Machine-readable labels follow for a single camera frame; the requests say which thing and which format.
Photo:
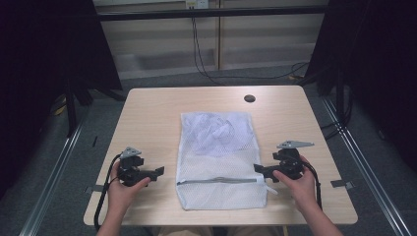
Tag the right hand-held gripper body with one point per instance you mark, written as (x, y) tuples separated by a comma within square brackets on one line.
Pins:
[(290, 162)]

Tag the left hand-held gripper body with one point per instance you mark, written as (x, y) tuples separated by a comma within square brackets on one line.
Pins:
[(131, 170)]

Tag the white mesh laundry bag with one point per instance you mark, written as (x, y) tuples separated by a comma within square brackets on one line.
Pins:
[(223, 193)]

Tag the person's left hand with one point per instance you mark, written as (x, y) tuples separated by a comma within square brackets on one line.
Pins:
[(121, 196)]

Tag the person's right hand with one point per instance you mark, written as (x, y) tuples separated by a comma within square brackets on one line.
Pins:
[(303, 190)]

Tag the grey tape strip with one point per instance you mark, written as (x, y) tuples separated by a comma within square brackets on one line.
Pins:
[(341, 184), (95, 188)]

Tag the small black tape piece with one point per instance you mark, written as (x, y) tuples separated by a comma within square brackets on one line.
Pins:
[(95, 141)]

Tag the black metal stand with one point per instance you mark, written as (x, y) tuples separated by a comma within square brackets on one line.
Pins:
[(71, 111)]

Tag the black curtain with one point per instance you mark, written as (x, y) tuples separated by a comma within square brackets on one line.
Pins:
[(39, 65), (377, 65)]

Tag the black horizontal metal bar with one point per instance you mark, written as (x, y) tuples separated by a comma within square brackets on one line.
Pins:
[(209, 13)]

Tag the aluminium floor rail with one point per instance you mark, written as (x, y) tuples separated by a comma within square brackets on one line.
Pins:
[(49, 190), (367, 177)]

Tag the white wall power outlet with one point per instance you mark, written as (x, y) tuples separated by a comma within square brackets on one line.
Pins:
[(196, 3)]

